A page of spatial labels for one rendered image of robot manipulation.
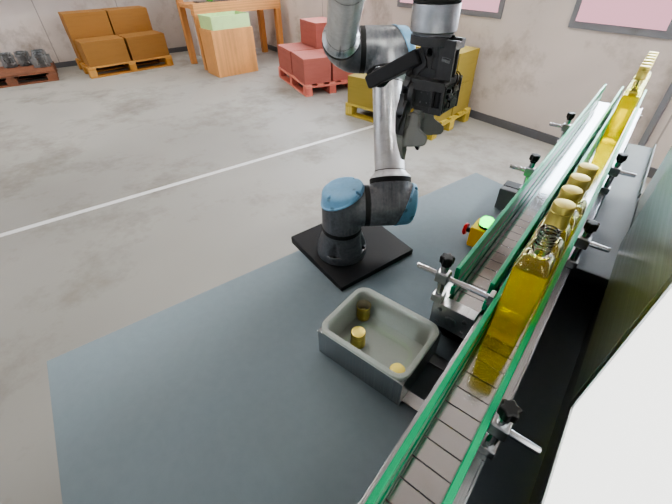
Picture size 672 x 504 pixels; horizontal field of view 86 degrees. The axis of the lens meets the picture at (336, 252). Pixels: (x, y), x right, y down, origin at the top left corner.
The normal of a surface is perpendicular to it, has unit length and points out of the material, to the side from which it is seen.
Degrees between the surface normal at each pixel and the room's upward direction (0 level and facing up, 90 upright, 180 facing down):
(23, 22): 90
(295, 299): 0
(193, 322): 0
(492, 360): 0
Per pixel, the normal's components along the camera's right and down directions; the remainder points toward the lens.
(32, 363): -0.01, -0.77
